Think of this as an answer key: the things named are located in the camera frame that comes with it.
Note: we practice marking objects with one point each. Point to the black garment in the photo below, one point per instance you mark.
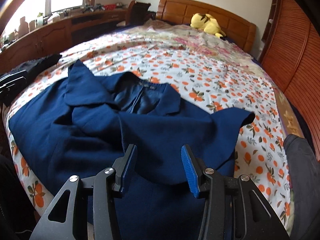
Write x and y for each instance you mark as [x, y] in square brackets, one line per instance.
[42, 63]

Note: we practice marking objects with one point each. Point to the black gadgets on desk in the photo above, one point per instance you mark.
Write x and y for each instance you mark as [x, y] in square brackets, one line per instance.
[93, 8]

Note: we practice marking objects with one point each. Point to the red basket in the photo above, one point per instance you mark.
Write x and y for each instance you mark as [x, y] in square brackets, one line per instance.
[110, 6]

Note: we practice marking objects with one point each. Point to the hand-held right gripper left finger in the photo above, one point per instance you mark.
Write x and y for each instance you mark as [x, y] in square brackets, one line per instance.
[127, 170]

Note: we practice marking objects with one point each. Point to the wooden louvered wardrobe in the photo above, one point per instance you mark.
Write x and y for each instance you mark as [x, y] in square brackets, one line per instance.
[297, 55]

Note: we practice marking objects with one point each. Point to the blue suit jacket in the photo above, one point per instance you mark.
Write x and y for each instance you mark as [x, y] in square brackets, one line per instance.
[87, 130]

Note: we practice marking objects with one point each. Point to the grey garment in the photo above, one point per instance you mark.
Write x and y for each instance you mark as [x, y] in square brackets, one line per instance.
[302, 180]

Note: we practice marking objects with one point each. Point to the brown patterned quilt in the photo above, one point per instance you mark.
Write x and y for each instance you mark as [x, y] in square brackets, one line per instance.
[288, 115]

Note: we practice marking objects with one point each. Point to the floral blanket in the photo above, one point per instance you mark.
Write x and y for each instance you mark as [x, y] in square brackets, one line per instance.
[200, 41]

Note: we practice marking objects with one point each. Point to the wooden headboard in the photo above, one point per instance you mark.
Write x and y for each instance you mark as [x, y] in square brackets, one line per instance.
[232, 23]

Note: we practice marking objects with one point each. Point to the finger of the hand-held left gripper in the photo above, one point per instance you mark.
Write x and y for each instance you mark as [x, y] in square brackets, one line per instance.
[12, 83]

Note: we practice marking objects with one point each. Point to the wooden chair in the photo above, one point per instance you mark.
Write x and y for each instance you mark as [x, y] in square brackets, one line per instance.
[137, 11]

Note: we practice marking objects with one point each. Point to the yellow plush toy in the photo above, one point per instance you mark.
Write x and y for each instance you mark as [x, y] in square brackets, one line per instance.
[207, 23]

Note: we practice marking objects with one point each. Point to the wooden sideboard with clutter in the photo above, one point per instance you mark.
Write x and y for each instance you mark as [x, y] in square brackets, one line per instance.
[50, 37]

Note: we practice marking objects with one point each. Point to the wooden bed with floral sheet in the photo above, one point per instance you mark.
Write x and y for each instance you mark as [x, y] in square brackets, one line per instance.
[212, 75]

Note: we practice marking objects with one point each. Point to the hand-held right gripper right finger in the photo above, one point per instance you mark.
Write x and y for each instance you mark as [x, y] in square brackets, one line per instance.
[190, 172]

